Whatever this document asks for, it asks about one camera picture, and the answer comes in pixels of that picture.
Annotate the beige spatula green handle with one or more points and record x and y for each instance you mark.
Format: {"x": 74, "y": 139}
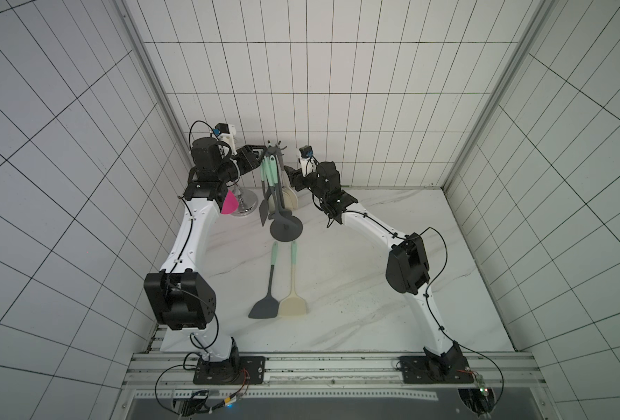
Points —
{"x": 293, "y": 304}

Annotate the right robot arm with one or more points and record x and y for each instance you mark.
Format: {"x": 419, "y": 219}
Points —
{"x": 407, "y": 270}

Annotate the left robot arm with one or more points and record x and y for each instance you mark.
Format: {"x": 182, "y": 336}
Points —
{"x": 181, "y": 299}

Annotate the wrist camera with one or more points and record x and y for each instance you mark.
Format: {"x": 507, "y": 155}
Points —
{"x": 305, "y": 157}
{"x": 226, "y": 133}

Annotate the grey spatula green handle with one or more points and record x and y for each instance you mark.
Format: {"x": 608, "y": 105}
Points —
{"x": 267, "y": 307}

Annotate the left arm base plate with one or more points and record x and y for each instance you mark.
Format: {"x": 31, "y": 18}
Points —
{"x": 236, "y": 370}

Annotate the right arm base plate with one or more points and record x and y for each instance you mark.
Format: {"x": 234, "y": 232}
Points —
{"x": 425, "y": 370}

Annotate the pink plastic wine glass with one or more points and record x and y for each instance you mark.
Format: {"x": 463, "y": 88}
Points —
{"x": 230, "y": 204}

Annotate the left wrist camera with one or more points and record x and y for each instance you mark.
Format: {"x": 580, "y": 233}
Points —
{"x": 226, "y": 133}

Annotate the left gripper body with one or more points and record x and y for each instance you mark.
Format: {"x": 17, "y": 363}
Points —
{"x": 245, "y": 161}

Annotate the grey utensil green handle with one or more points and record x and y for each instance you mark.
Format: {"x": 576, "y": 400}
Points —
{"x": 265, "y": 169}

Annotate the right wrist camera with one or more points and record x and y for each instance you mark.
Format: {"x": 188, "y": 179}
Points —
{"x": 305, "y": 157}

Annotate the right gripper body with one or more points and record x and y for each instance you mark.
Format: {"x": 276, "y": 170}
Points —
{"x": 298, "y": 178}

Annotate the chrome glass holder stand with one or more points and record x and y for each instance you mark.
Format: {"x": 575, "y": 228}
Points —
{"x": 248, "y": 201}

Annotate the beige spatula grey handle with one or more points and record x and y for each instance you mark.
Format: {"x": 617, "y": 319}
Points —
{"x": 290, "y": 198}

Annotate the grey utensil rack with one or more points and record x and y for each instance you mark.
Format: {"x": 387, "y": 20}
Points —
{"x": 285, "y": 227}

